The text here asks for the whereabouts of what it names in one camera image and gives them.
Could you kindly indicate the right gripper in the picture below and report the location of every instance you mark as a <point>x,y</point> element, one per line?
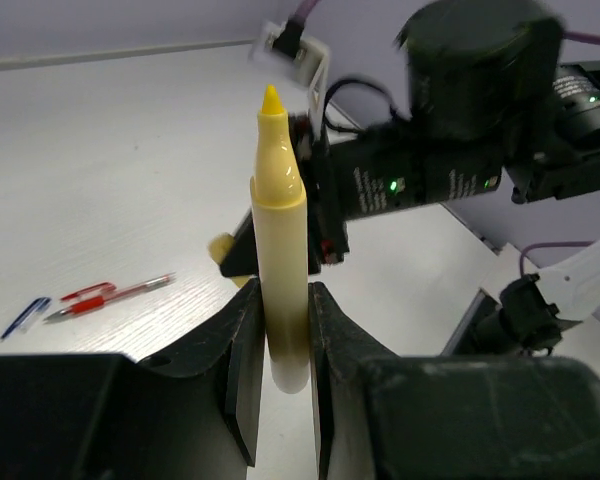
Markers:
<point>382,170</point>

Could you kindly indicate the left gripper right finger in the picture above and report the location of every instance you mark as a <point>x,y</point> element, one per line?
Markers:
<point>378,415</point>

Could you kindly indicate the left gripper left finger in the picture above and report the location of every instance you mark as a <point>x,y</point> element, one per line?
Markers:
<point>188,411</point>

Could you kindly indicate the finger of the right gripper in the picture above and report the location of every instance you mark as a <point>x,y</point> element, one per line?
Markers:
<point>241,259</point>

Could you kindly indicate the yellow highlighter cap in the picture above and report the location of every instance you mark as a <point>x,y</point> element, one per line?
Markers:
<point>218,249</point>

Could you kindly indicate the yellow highlighter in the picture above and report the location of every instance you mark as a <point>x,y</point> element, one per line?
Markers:
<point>279,211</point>

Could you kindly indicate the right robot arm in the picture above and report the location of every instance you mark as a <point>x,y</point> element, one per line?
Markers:
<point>488,97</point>

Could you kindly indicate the red gel pen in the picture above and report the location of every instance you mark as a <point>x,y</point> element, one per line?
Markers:
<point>94,303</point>

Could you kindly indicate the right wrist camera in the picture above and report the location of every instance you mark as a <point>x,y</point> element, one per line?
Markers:
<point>302,59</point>

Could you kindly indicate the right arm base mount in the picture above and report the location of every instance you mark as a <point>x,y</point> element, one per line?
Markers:
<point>532,312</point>

